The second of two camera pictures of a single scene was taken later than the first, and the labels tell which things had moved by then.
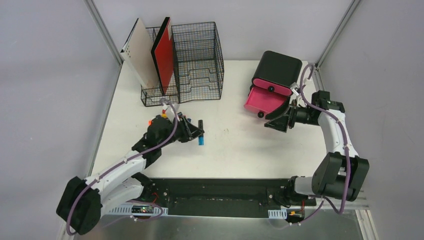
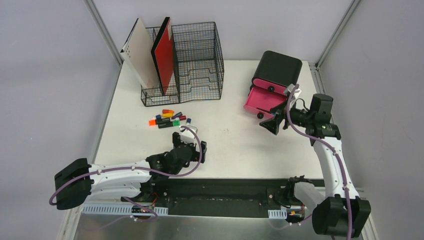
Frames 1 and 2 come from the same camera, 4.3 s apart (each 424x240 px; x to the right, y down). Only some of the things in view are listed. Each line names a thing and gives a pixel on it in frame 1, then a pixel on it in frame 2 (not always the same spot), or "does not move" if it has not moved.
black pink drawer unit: (271, 85) does not move
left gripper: (186, 129) to (190, 146)
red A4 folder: (163, 54) does not move
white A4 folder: (137, 51) does not move
